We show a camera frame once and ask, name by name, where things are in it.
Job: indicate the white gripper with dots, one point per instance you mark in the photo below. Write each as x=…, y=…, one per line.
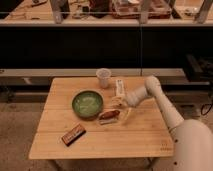
x=133, y=99

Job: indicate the wooden table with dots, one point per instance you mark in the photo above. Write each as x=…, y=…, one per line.
x=143, y=135

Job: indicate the brown chocolate bar box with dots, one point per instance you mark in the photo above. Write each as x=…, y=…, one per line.
x=73, y=135

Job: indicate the green bowl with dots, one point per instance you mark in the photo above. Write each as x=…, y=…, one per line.
x=87, y=104

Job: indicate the red tray on shelf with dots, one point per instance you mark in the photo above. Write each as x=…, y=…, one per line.
x=133, y=8

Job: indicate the black box at right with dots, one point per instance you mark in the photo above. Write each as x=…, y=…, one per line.
x=198, y=68

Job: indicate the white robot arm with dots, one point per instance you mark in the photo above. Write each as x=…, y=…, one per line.
x=193, y=140

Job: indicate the white sponge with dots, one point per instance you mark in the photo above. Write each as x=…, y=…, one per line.
x=108, y=121

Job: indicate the clear plastic cup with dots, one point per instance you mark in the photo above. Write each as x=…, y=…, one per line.
x=103, y=75

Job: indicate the white tube bottle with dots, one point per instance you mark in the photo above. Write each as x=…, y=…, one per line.
x=120, y=91

